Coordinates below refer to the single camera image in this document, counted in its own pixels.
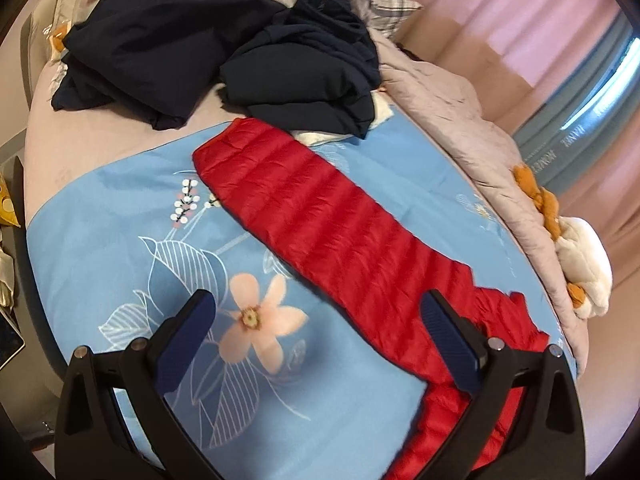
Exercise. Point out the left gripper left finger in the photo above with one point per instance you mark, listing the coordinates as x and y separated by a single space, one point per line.
114 421

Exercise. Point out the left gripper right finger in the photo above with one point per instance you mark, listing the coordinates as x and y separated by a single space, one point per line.
546 440

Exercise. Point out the red down jacket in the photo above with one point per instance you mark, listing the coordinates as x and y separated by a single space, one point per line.
338 238

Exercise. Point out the navy clothes pile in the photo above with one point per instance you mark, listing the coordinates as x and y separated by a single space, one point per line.
309 66

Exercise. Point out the white goose plush toy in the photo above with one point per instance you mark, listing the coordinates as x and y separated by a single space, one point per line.
581 254

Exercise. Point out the blue floral bed sheet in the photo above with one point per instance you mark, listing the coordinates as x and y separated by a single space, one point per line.
122 248

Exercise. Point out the teal curtain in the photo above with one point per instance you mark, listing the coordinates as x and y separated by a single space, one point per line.
581 120

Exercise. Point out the white folded garment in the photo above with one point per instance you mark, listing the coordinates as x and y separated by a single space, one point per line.
382 113

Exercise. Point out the grey quilted duvet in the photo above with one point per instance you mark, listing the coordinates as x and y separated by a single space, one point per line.
446 107

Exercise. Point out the pink curtain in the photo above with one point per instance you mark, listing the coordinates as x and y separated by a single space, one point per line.
516 54

